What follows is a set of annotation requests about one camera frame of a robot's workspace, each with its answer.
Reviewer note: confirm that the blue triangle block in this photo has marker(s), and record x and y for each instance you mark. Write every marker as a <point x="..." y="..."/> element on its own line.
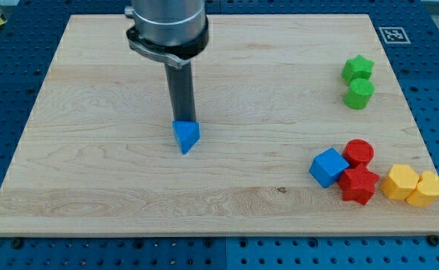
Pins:
<point x="186" y="133"/>

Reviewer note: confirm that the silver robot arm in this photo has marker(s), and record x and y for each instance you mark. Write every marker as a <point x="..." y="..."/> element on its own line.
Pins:
<point x="168" y="31"/>

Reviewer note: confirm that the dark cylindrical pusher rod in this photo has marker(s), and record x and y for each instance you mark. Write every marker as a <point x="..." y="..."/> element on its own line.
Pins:
<point x="180" y="85"/>

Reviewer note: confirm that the blue cube block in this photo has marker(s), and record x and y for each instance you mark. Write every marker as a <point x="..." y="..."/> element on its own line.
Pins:
<point x="327" y="167"/>

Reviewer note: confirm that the red cylinder block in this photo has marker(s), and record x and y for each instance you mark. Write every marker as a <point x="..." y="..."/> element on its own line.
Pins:
<point x="358" y="151"/>

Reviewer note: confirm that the red star block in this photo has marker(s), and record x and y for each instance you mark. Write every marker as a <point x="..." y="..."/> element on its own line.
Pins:
<point x="358" y="184"/>

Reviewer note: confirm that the green cylinder block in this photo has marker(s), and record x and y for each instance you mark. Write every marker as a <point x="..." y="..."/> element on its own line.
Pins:
<point x="359" y="93"/>

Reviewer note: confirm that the green star block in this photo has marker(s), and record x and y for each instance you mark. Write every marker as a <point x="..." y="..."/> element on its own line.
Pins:
<point x="358" y="67"/>

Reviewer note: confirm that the yellow hexagon block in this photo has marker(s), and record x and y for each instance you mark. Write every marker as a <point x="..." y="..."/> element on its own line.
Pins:
<point x="399" y="182"/>

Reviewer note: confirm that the white fiducial marker tag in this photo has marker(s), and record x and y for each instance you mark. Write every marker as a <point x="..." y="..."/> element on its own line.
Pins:
<point x="394" y="35"/>

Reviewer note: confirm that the yellow heart block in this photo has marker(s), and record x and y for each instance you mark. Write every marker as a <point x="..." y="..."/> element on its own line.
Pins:
<point x="426" y="191"/>

